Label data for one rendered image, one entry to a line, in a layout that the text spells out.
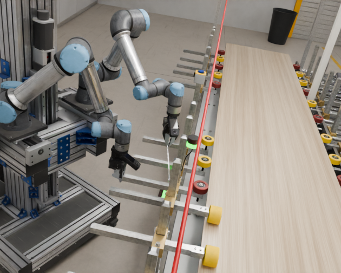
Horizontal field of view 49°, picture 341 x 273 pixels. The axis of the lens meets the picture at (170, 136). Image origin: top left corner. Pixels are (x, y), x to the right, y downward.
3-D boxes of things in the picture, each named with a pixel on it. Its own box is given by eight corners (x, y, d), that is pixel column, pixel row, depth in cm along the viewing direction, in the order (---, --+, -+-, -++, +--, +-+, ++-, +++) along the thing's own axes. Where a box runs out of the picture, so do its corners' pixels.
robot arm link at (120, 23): (107, 5, 185) (145, 96, 182) (125, 5, 192) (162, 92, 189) (97, 18, 193) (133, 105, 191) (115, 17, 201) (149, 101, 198)
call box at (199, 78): (192, 83, 250) (195, 72, 246) (194, 80, 256) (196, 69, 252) (203, 85, 249) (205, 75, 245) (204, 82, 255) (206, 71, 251)
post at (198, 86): (184, 140, 273) (195, 82, 250) (185, 136, 277) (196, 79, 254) (190, 141, 272) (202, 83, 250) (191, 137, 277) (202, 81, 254)
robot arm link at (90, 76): (65, 33, 177) (97, 121, 203) (61, 40, 168) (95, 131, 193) (89, 28, 177) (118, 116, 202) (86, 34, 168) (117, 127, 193)
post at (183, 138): (166, 209, 209) (180, 136, 185) (168, 206, 212) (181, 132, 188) (172, 211, 209) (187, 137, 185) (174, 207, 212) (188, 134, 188)
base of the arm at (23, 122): (-6, 122, 192) (-8, 105, 187) (20, 114, 203) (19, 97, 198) (12, 134, 185) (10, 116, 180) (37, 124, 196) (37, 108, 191)
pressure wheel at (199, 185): (189, 203, 196) (192, 186, 191) (190, 194, 203) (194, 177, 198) (203, 207, 196) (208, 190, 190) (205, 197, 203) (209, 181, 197)
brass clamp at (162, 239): (148, 255, 147) (149, 246, 144) (154, 231, 159) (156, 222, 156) (163, 258, 147) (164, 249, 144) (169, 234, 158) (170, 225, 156)
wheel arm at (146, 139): (142, 142, 245) (142, 137, 243) (143, 140, 248) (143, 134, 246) (207, 156, 242) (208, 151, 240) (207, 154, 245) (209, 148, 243)
